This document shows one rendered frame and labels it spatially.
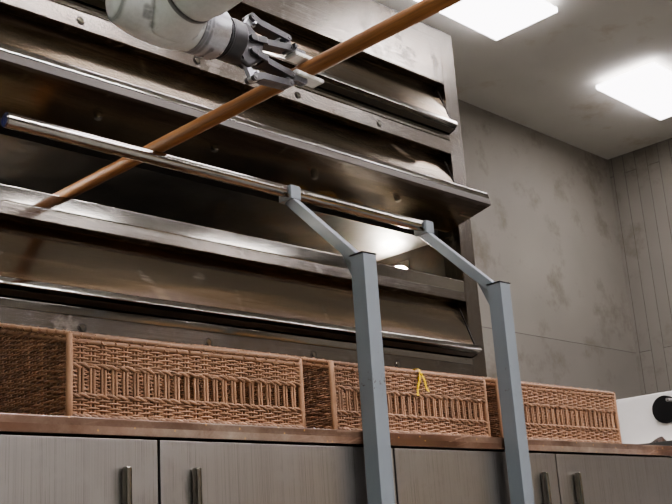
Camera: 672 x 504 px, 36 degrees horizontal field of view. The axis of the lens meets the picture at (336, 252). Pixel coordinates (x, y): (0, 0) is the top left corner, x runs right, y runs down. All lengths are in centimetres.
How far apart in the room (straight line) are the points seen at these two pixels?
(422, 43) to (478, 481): 175
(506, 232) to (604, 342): 178
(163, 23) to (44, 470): 73
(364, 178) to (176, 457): 141
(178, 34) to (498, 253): 834
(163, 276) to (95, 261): 19
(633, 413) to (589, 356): 259
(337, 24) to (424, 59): 42
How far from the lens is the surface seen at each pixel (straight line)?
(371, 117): 336
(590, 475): 286
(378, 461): 215
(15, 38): 263
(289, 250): 293
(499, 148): 1044
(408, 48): 364
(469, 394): 258
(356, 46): 186
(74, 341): 186
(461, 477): 243
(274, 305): 283
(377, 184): 313
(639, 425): 832
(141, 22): 170
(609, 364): 1117
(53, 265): 246
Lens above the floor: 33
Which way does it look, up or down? 16 degrees up
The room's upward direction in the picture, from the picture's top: 4 degrees counter-clockwise
